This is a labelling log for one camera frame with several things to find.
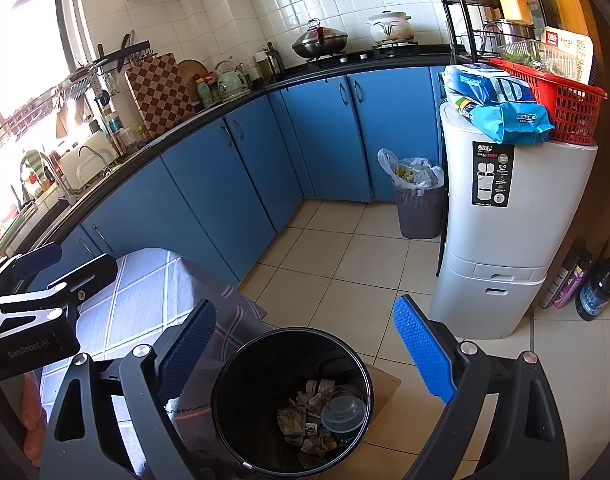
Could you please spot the black kitchen countertop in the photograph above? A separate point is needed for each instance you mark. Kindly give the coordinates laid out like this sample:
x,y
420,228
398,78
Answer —
x,y
225,105

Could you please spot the dark wok with lid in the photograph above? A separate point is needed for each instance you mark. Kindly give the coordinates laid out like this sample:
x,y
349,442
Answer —
x,y
320,42

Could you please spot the blue checked tablecloth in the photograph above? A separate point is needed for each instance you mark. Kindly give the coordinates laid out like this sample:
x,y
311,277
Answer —
x,y
135,280

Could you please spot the tall steel faucet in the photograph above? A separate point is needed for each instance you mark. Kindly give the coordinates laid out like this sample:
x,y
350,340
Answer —
x,y
60,180

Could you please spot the mint green kettle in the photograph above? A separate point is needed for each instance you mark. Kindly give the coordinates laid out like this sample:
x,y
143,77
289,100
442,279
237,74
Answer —
x,y
232,82

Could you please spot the row of blue base cabinets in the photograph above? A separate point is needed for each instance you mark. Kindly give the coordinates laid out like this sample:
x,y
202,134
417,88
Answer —
x,y
210,185

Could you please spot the round wooden board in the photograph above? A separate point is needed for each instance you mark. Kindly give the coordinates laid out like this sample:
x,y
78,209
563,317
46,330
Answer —
x,y
195,70

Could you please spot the dark blue bottle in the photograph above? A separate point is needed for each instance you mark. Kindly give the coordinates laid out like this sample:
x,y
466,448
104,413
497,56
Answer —
x,y
599,292

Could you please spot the red plastic basket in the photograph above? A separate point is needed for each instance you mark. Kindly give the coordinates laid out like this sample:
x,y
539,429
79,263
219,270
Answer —
x,y
570,110

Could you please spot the large blue white package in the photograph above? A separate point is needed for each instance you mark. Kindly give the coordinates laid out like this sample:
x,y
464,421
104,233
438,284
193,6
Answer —
x,y
485,85

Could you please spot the green striped cloth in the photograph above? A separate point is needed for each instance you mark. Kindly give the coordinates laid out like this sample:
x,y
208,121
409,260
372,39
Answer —
x,y
31,162

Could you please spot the white ceramic pot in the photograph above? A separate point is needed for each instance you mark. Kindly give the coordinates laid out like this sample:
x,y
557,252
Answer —
x,y
391,27

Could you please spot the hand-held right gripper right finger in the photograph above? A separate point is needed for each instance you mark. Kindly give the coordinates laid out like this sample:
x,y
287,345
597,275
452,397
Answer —
x,y
425,350

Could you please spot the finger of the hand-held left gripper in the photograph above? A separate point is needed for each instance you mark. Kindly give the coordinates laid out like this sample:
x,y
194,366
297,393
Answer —
x,y
35,262
92,272

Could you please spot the black round trash bin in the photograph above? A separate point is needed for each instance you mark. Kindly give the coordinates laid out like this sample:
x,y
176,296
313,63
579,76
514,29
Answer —
x,y
245,375

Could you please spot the pile of wrappers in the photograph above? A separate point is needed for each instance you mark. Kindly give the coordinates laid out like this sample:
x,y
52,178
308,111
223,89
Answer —
x,y
302,422

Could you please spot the white plastic bag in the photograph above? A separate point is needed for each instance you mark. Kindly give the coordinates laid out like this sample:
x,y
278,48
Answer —
x,y
390,165

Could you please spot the black gas stove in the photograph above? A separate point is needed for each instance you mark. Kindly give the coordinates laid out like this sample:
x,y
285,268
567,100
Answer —
x,y
380,52

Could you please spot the small blue package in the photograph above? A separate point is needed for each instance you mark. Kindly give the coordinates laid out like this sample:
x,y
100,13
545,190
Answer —
x,y
515,122

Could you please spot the black spray can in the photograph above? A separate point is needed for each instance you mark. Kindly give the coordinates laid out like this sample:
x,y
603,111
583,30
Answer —
x,y
565,280

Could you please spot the steel overhead dish rack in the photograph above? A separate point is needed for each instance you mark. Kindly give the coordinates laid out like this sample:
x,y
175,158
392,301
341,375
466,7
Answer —
x,y
45,105

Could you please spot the checkered wooden cutting board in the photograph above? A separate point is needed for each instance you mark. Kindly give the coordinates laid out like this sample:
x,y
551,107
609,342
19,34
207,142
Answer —
x,y
160,95

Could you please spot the small steel faucet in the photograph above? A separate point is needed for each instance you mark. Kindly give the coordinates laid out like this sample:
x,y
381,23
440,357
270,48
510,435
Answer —
x,y
97,155

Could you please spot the white box red label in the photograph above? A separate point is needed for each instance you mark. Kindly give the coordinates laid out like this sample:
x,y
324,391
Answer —
x,y
567,52

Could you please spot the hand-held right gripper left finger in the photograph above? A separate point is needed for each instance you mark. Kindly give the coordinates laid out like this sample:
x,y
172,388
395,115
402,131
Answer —
x,y
187,350

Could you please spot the flat brown cardboard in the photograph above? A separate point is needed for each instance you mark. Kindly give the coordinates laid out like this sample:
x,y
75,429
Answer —
x,y
385,390

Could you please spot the white countertop appliance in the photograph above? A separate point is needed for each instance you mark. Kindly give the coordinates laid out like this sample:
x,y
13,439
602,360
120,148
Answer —
x,y
85,160

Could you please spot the person's left hand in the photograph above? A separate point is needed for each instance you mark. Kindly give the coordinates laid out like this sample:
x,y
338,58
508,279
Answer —
x,y
32,410

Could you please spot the tall white storage appliance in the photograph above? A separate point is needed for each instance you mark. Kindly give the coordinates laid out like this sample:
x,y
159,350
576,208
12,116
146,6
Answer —
x,y
535,260

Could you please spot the steel pot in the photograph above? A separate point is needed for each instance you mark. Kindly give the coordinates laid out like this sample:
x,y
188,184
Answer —
x,y
510,32

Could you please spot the glass oil jug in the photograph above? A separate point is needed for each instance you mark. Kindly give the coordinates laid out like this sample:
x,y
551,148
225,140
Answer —
x,y
271,65

